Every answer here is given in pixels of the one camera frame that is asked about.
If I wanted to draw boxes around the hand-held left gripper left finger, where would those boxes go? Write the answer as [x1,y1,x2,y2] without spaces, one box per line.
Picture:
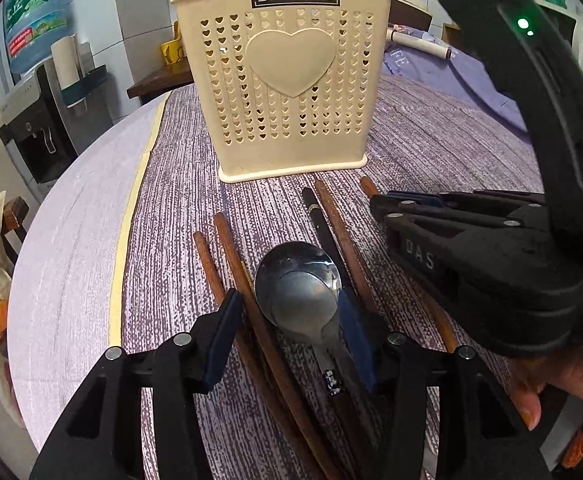
[32,287,245,480]

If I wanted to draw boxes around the person's right hand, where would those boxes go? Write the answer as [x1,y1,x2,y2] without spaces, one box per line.
[509,344,583,437]

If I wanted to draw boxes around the blue water jug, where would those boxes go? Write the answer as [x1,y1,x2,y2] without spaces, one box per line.
[2,0,72,76]

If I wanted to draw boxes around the purple striped tablecloth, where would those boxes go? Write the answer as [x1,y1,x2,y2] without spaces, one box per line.
[109,75,547,480]

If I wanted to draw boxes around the water dispenser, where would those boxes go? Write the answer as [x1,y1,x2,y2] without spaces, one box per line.
[0,62,112,186]

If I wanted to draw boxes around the metal spoon wooden handle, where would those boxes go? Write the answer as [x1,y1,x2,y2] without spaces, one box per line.
[254,241,367,461]

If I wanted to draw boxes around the wooden board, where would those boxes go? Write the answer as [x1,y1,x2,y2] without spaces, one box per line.
[126,67,197,101]

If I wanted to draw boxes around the yellow mug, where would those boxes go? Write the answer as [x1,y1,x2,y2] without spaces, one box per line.
[159,22,192,66]

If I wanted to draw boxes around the black chopstick gold band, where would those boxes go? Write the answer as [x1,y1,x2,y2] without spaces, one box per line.
[301,187,345,281]

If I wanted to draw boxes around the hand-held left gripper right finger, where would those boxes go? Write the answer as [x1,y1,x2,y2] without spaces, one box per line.
[338,290,553,480]

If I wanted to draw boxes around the cream perforated utensil holder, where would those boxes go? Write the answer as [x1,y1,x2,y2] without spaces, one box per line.
[170,0,396,184]

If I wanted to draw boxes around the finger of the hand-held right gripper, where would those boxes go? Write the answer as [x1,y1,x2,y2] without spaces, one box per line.
[385,189,548,212]
[369,194,538,234]

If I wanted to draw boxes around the brown wooden chopstick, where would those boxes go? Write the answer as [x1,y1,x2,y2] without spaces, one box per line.
[193,231,297,480]
[212,212,342,480]
[359,176,459,353]
[314,179,379,313]

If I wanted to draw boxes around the purple cloth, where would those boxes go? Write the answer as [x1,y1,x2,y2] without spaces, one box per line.
[379,35,583,136]

